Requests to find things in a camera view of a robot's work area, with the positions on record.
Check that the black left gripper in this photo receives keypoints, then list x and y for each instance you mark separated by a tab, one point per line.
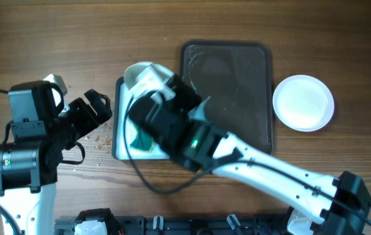
90	119

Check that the white plate two blue marks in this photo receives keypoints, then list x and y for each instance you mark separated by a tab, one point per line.
139	73

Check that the green yellow sponge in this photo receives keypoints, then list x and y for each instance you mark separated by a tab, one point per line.
142	141

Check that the white plate large blue smear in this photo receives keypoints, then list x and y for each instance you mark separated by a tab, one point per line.
303	103

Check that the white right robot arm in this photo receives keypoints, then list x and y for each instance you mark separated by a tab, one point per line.
321	204

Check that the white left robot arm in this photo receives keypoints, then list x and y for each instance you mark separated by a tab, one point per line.
42	130

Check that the black rimmed water tray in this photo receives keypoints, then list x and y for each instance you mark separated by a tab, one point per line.
122	97

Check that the dark brown serving tray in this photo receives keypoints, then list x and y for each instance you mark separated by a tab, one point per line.
235	80

